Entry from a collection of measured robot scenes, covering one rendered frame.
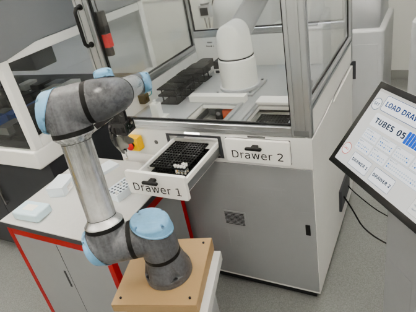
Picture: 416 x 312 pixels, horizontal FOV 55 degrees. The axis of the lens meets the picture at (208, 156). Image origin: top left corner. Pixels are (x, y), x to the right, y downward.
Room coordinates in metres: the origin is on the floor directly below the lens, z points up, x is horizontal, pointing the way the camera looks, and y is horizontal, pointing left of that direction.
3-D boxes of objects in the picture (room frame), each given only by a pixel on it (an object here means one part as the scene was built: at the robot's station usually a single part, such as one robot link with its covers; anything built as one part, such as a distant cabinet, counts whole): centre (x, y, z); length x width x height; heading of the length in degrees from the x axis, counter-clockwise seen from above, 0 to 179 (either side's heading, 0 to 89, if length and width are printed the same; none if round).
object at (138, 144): (1.83, 0.35, 0.88); 0.07 x 0.05 x 0.07; 58
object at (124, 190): (1.58, 0.41, 0.78); 0.12 x 0.08 x 0.04; 137
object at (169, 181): (1.40, 0.23, 0.87); 0.29 x 0.02 x 0.11; 58
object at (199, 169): (1.58, 0.12, 0.86); 0.40 x 0.26 x 0.06; 148
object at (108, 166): (1.83, 0.53, 0.77); 0.13 x 0.09 x 0.02; 131
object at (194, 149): (1.57, 0.12, 0.87); 0.22 x 0.18 x 0.06; 148
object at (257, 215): (2.06, -0.24, 0.40); 1.03 x 0.95 x 0.80; 58
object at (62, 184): (1.72, 0.72, 0.79); 0.13 x 0.09 x 0.05; 164
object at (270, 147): (1.51, -0.21, 0.87); 0.29 x 0.02 x 0.11; 58
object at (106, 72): (1.54, 0.33, 1.28); 0.09 x 0.08 x 0.11; 178
